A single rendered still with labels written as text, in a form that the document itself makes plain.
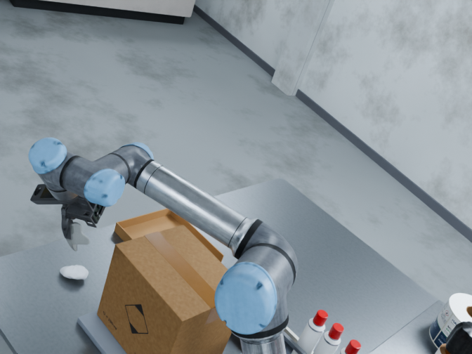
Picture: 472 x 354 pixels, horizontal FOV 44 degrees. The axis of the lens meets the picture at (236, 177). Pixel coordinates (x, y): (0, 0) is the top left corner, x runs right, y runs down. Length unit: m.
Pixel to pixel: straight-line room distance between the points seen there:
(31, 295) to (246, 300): 0.90
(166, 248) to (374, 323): 0.89
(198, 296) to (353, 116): 4.28
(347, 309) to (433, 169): 3.08
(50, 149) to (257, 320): 0.53
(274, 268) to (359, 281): 1.26
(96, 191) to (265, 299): 0.40
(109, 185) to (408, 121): 4.27
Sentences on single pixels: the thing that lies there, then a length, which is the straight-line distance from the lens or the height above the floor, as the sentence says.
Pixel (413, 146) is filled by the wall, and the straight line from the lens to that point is 5.22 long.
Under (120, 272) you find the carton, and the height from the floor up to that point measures 1.06.
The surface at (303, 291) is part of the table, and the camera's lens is 2.14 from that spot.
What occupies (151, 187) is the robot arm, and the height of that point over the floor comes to 1.44.
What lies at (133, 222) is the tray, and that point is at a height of 0.85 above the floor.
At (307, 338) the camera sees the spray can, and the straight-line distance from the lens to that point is 1.72.
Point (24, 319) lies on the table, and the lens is 1.75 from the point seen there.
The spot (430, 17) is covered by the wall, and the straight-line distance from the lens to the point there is 5.19.
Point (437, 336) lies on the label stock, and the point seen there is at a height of 0.91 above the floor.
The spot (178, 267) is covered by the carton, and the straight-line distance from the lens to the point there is 1.57.
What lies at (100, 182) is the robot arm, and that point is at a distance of 1.17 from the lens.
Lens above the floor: 2.13
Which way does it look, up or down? 30 degrees down
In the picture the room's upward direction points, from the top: 21 degrees clockwise
